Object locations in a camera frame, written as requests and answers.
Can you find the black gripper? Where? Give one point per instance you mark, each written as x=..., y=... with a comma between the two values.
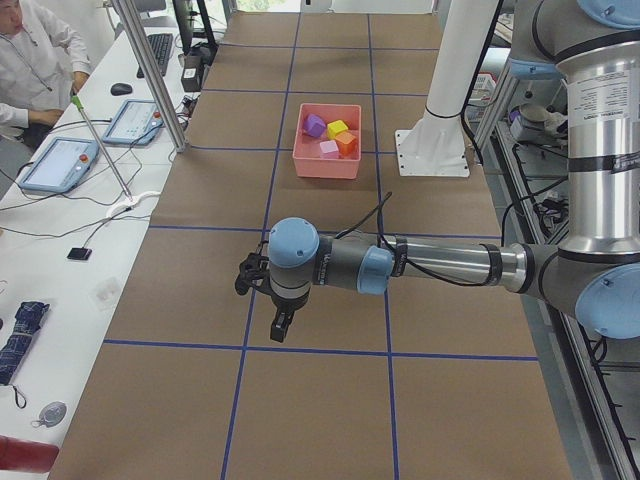
x=285, y=305

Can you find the pink foam block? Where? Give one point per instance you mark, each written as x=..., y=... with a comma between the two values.
x=329, y=149

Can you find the orange foam block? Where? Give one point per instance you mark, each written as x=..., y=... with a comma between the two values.
x=346, y=142

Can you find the purple foam block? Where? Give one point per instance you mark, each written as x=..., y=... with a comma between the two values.
x=314, y=126

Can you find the yellow foam block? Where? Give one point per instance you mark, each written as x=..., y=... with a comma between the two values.
x=334, y=128

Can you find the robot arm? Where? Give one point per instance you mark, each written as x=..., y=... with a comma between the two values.
x=593, y=274

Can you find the pink plastic bin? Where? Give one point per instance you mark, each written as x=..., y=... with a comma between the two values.
x=306, y=154

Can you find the small black device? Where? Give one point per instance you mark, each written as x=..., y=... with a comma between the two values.
x=79, y=254

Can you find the far teach pendant tablet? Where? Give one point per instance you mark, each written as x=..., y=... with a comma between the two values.
x=136, y=123

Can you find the teach pendant tablet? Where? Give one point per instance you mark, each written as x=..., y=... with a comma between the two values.
x=136, y=123
x=61, y=166

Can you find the folded blue umbrella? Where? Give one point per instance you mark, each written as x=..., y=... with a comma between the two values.
x=28, y=319

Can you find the near teach pendant tablet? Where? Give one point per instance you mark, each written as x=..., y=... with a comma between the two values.
x=61, y=166

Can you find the black computer mouse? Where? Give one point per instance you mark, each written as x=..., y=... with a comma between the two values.
x=121, y=89

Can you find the red object table edge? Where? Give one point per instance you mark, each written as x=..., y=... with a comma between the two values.
x=27, y=456

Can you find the black keyboard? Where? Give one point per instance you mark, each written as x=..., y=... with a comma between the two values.
x=161, y=46

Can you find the seated person white shirt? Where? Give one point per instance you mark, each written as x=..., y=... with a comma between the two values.
x=44, y=62

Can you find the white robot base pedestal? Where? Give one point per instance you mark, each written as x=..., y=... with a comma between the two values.
x=435, y=146

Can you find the round silver keychain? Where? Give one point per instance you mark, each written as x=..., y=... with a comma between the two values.
x=50, y=415

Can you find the aluminium frame post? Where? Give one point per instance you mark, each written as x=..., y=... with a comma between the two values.
x=142, y=50

